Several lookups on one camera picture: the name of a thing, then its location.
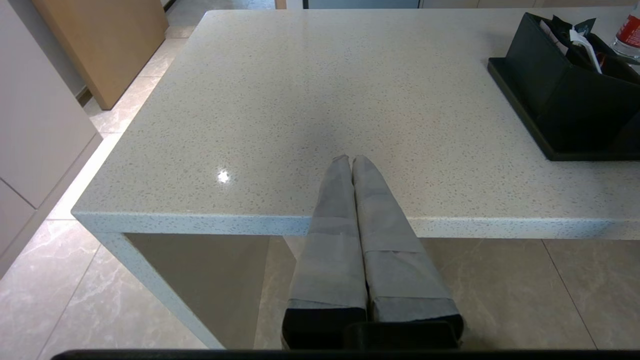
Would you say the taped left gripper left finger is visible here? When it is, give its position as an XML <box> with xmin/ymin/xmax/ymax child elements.
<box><xmin>282</xmin><ymin>155</ymin><xmax>368</xmax><ymax>349</ymax></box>

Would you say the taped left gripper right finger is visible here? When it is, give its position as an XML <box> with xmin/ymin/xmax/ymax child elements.
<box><xmin>353</xmin><ymin>156</ymin><xmax>463</xmax><ymax>349</ymax></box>

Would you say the red-capped clear water bottle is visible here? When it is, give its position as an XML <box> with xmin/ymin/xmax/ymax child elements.
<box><xmin>612</xmin><ymin>4</ymin><xmax>640</xmax><ymax>63</ymax></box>

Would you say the black rectangular serving tray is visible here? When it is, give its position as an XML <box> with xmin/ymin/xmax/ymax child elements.
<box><xmin>487</xmin><ymin>56</ymin><xmax>640</xmax><ymax>162</ymax></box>

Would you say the black sachet holder box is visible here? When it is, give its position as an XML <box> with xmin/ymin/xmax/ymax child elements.
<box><xmin>504</xmin><ymin>12</ymin><xmax>640</xmax><ymax>153</ymax></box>

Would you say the white wrapped stirrer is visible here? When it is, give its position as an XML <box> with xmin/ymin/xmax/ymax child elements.
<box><xmin>569</xmin><ymin>29</ymin><xmax>604</xmax><ymax>75</ymax></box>

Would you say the black sachet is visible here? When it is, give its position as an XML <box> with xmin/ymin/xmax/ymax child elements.
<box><xmin>550</xmin><ymin>15</ymin><xmax>577</xmax><ymax>38</ymax></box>

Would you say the light wooden door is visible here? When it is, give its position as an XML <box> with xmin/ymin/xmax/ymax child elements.
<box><xmin>32</xmin><ymin>0</ymin><xmax>170</xmax><ymax>111</ymax></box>

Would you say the cream tall cabinet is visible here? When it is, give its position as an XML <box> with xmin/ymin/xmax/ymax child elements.
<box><xmin>0</xmin><ymin>0</ymin><xmax>103</xmax><ymax>266</ymax></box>

